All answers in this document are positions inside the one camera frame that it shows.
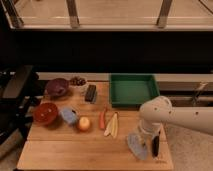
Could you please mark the purple bowl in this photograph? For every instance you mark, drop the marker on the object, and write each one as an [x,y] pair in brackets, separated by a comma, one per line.
[57,87]

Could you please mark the yellow-red apple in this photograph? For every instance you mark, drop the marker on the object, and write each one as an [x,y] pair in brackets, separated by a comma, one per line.
[84,124]

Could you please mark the black handled knife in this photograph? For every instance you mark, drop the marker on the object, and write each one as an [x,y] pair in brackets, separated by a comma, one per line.
[155,145]

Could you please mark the dark rectangular sharpening block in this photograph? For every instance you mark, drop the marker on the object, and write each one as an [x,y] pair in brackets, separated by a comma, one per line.
[90,93]

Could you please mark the green plastic tray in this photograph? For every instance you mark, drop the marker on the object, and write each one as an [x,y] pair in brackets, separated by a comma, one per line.
[132,90]

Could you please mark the white bowl of nuts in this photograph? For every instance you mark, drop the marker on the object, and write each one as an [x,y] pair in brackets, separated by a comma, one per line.
[79,83]

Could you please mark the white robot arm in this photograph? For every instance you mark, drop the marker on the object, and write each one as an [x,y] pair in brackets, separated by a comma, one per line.
[160,110]

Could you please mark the wooden cutting board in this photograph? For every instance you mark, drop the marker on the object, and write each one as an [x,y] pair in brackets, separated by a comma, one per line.
[60,147]

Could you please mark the red bowl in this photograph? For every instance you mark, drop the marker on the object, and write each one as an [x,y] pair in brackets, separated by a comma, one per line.
[45,114]

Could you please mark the orange carrot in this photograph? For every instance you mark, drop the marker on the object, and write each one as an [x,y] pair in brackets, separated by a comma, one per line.
[102,119]

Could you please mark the blue-grey towel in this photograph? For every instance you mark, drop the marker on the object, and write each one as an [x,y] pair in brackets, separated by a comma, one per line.
[138,148]

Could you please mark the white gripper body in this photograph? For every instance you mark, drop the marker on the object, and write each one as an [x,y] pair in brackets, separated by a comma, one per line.
[148,129]

